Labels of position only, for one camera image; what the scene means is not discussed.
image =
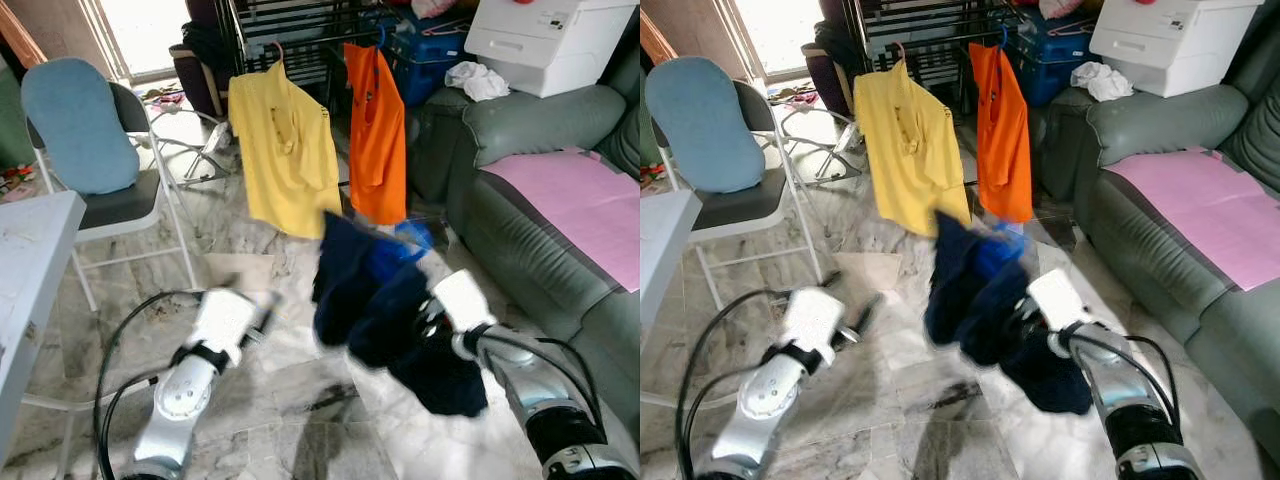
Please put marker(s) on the orange t-shirt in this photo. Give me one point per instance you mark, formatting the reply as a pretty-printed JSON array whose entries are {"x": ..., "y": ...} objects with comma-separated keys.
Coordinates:
[
  {"x": 378, "y": 140},
  {"x": 1003, "y": 140}
]

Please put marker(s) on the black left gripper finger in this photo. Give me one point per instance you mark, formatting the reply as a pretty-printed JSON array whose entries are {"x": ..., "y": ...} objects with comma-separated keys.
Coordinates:
[
  {"x": 264, "y": 318},
  {"x": 864, "y": 320}
]

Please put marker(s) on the dark green leather sofa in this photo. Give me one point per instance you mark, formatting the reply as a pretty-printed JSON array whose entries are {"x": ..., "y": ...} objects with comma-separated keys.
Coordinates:
[
  {"x": 530, "y": 250},
  {"x": 1160, "y": 250}
]

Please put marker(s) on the white crumpled cloth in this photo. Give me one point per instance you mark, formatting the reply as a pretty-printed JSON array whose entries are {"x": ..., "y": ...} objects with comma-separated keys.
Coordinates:
[
  {"x": 1102, "y": 80},
  {"x": 478, "y": 80}
]

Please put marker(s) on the blue grey cushion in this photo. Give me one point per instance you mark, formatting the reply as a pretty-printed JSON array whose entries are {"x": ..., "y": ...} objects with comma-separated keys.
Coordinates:
[
  {"x": 705, "y": 125},
  {"x": 80, "y": 125}
]

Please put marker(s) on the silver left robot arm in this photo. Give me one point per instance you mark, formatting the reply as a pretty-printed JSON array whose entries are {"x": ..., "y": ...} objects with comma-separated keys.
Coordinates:
[
  {"x": 180, "y": 400},
  {"x": 770, "y": 400}
]

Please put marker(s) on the blue storage box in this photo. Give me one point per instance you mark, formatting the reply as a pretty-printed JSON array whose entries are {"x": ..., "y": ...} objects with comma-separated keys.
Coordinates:
[
  {"x": 1055, "y": 70},
  {"x": 430, "y": 70}
]

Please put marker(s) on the yellow polo shirt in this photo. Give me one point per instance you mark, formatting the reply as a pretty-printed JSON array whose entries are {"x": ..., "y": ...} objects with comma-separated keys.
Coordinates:
[
  {"x": 285, "y": 150},
  {"x": 910, "y": 150}
]

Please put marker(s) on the white and green cabinet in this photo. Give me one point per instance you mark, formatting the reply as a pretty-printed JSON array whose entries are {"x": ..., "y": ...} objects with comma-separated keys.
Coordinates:
[{"x": 10, "y": 130}]

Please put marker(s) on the white printer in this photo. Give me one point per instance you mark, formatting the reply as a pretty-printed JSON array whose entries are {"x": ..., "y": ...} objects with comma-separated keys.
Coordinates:
[
  {"x": 550, "y": 45},
  {"x": 1175, "y": 45}
]

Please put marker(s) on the white plastic folding table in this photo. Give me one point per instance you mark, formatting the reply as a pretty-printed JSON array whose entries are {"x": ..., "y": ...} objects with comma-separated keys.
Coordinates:
[
  {"x": 40, "y": 260},
  {"x": 665, "y": 250}
]

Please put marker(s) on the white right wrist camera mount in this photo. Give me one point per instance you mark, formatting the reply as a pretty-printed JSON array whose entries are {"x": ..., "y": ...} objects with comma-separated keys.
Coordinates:
[
  {"x": 1062, "y": 298},
  {"x": 465, "y": 300}
]

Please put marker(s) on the orange wooden board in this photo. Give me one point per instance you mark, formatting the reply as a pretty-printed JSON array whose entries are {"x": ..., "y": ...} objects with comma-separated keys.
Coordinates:
[
  {"x": 15, "y": 45},
  {"x": 652, "y": 40}
]

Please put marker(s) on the white tubular metal stand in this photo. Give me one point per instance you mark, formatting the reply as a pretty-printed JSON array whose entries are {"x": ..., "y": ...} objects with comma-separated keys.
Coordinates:
[
  {"x": 215, "y": 145},
  {"x": 843, "y": 145}
]

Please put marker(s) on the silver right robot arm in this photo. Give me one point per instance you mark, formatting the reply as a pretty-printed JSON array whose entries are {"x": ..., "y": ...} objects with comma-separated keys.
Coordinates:
[
  {"x": 540, "y": 390},
  {"x": 1130, "y": 390}
]

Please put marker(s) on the pink mat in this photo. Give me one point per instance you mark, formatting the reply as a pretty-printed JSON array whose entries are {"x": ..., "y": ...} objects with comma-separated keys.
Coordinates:
[
  {"x": 1205, "y": 205},
  {"x": 580, "y": 205}
]

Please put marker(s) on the blue plastic hanger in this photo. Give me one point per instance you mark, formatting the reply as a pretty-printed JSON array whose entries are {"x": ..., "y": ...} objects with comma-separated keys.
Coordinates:
[
  {"x": 1004, "y": 38},
  {"x": 995, "y": 255},
  {"x": 388, "y": 258},
  {"x": 380, "y": 38}
]

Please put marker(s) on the black metal drying rack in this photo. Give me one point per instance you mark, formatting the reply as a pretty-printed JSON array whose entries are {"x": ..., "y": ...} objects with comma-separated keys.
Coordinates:
[
  {"x": 232, "y": 40},
  {"x": 857, "y": 40}
]

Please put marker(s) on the navy blue garment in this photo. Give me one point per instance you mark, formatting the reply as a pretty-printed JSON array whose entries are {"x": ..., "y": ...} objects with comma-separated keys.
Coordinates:
[
  {"x": 420, "y": 370},
  {"x": 1040, "y": 375}
]

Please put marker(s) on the pink plastic hanger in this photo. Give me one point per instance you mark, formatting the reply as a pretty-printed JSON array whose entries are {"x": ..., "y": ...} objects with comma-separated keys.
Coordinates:
[
  {"x": 901, "y": 52},
  {"x": 277, "y": 52}
]

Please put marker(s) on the pink slipper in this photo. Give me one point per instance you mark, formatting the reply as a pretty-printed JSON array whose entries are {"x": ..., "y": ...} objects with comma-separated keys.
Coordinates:
[
  {"x": 797, "y": 97},
  {"x": 170, "y": 97}
]

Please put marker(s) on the folding chair black seat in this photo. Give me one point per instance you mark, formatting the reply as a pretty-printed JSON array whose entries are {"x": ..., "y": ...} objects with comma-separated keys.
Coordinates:
[
  {"x": 125, "y": 205},
  {"x": 745, "y": 205}
]

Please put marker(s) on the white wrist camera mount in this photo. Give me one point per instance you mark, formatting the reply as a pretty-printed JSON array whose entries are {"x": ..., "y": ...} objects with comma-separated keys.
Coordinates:
[
  {"x": 1062, "y": 298},
  {"x": 465, "y": 300},
  {"x": 810, "y": 320},
  {"x": 225, "y": 320}
]

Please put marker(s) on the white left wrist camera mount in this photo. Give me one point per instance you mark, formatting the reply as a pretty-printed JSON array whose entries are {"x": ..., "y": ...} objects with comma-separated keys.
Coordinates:
[
  {"x": 810, "y": 320},
  {"x": 225, "y": 320}
]

